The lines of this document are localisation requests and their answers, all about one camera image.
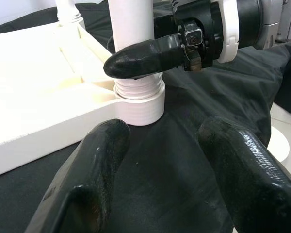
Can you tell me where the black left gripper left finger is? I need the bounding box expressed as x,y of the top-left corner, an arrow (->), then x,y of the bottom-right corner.
24,118 -> 131,233

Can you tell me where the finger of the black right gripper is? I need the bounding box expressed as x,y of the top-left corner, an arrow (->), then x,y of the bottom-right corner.
103,33 -> 185,80

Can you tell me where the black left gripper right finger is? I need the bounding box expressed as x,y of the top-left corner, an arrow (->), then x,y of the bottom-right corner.
197,116 -> 291,233

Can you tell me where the white plastic table leg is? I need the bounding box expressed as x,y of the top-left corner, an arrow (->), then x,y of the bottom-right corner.
55,0 -> 84,25
108,0 -> 165,100

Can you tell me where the white plastic table top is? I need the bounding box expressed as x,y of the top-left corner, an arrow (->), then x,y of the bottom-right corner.
0,20 -> 165,179

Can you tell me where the black cloth table cover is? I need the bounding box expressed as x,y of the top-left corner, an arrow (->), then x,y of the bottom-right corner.
0,2 -> 291,233

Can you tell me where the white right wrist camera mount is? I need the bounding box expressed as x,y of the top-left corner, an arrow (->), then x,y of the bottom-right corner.
217,0 -> 241,64

